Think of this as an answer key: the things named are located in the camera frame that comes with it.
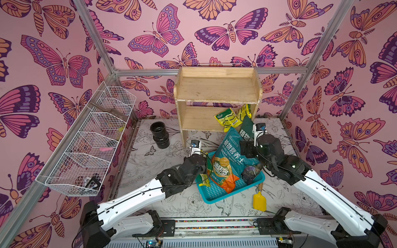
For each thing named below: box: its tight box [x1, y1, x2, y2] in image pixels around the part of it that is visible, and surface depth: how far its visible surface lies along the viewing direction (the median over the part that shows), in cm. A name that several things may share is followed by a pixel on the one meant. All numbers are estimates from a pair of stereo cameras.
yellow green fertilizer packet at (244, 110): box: [236, 103, 252, 121], surface depth 83 cm
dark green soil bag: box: [237, 115, 256, 142], surface depth 83 cm
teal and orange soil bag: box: [207, 127, 260, 194], surface depth 81 cm
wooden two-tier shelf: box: [173, 66, 263, 149], surface depth 81 cm
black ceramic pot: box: [149, 121, 170, 150], surface depth 97 cm
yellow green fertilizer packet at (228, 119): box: [214, 107, 243, 133], surface depth 89 cm
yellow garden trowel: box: [252, 182, 267, 212], surface depth 83 cm
